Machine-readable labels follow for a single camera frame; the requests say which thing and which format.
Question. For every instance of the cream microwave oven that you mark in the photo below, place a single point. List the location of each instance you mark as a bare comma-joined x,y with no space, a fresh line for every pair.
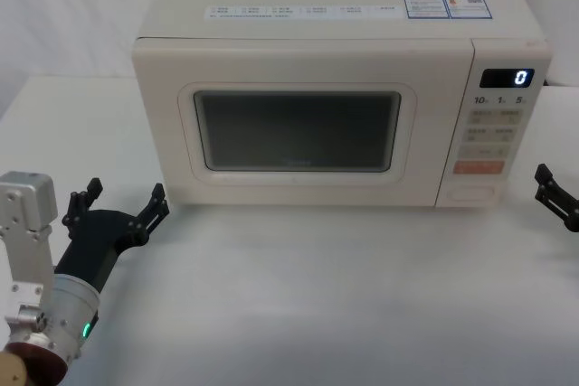
294,60

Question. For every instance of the white table cloth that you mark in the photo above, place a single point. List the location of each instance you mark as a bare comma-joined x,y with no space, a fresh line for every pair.
316,291

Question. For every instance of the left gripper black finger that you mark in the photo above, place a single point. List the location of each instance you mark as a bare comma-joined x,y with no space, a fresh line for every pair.
74,212
151,216

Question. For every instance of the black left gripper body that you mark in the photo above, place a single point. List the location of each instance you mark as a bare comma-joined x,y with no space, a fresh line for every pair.
97,241

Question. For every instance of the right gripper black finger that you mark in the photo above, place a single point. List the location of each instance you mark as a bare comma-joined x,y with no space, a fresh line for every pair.
554,194

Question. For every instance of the white curtain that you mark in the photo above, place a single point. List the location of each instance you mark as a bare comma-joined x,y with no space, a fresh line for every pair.
68,6

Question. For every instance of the oven control panel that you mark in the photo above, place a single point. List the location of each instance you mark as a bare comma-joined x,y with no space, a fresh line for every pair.
488,142

